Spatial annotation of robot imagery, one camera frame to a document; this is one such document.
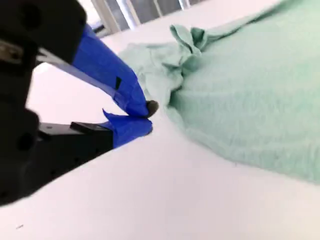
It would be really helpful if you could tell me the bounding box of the green t-shirt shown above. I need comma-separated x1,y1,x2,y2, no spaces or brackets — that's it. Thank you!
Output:
117,0,320,185

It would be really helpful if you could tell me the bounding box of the white window frame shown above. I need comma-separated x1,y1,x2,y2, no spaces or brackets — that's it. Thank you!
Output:
90,0,193,35

